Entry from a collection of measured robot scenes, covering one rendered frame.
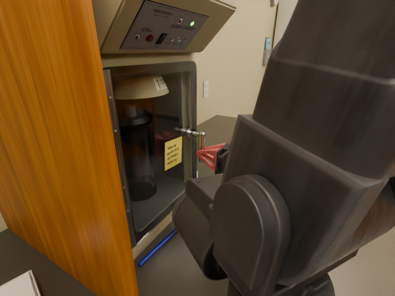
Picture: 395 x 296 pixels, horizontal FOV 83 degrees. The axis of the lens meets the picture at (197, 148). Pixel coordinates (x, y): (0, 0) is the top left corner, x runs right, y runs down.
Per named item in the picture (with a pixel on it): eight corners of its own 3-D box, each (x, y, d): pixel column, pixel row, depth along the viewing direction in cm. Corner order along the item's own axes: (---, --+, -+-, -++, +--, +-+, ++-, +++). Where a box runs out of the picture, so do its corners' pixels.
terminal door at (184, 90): (127, 250, 52) (96, 67, 35) (194, 186, 76) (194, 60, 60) (130, 251, 51) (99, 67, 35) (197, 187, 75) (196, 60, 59)
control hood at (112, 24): (87, 53, 34) (72, -27, 30) (194, 52, 60) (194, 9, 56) (144, 54, 29) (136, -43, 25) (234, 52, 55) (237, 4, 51)
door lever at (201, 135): (191, 156, 68) (186, 160, 66) (191, 127, 64) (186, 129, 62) (207, 160, 65) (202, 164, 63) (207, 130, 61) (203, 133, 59)
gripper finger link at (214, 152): (192, 144, 60) (224, 152, 56) (205, 136, 66) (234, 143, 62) (192, 167, 63) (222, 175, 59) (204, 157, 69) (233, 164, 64)
